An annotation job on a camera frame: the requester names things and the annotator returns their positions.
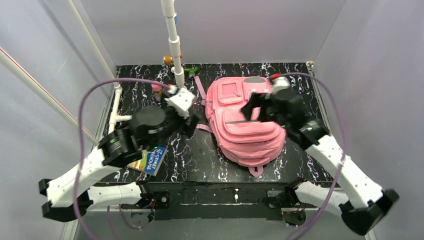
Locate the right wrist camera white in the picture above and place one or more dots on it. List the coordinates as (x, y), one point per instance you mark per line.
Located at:
(279, 82)

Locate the orange bottle at wall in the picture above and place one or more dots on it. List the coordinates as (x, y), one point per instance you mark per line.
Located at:
(170, 60)

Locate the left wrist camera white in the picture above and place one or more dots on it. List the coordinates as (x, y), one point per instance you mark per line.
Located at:
(181, 99)

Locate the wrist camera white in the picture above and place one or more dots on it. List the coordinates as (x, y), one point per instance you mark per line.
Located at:
(279, 82)
(181, 99)

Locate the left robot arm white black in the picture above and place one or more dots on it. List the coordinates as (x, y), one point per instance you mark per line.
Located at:
(146, 130)

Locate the pink student backpack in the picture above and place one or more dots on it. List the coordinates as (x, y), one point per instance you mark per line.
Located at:
(251, 144)

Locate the pink cap bottle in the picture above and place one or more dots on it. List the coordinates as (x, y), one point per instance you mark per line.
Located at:
(157, 92)

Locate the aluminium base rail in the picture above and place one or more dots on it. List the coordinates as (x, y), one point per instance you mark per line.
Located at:
(215, 203)

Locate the green white marker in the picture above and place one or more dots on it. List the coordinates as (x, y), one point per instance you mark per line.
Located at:
(191, 72)

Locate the white pvc pipe frame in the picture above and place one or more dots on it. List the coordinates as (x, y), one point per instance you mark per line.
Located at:
(168, 9)

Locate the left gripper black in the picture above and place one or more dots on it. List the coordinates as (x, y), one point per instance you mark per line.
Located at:
(183, 120)

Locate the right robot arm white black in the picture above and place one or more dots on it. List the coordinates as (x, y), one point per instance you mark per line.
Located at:
(362, 203)

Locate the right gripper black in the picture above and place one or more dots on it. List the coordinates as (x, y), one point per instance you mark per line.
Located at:
(261, 109)

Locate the blue children's book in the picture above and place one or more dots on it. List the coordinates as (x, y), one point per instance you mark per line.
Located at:
(151, 161)

